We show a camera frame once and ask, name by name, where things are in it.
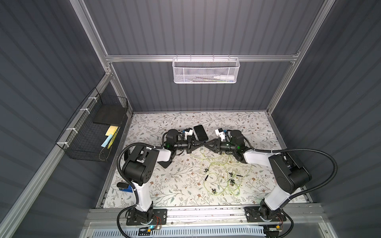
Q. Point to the yellow sticky notes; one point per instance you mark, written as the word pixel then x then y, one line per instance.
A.
pixel 111 130

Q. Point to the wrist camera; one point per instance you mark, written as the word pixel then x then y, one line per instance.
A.
pixel 173 135
pixel 234 136

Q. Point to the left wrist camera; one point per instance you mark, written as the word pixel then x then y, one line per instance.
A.
pixel 173 135

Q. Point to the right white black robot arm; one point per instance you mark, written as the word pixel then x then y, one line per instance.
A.
pixel 290 174

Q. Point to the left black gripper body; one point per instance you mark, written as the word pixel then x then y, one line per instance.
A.
pixel 190 144

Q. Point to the black wire wall basket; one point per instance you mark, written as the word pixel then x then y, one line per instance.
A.
pixel 84 140

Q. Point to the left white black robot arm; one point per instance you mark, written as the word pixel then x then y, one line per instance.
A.
pixel 136 164

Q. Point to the blue stapler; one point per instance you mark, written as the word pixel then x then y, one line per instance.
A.
pixel 125 187

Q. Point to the black notebook in basket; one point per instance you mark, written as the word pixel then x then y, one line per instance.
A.
pixel 109 115

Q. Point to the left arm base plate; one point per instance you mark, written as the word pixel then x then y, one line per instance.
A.
pixel 151 217

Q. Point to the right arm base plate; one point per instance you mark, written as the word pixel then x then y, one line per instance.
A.
pixel 264 214

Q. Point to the white marker in basket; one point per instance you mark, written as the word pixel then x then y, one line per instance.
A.
pixel 225 78

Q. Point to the white wire mesh basket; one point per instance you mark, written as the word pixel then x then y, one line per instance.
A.
pixel 202 70

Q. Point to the floral table mat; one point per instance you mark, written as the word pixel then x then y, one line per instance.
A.
pixel 202 177

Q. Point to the green wired earphones tangle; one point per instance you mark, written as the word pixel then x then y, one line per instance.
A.
pixel 225 175

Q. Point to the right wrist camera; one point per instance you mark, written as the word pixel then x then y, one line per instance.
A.
pixel 234 136

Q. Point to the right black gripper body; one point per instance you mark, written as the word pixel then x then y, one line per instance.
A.
pixel 220 146

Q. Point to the black phone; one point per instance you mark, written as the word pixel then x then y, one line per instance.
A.
pixel 165 164
pixel 201 133

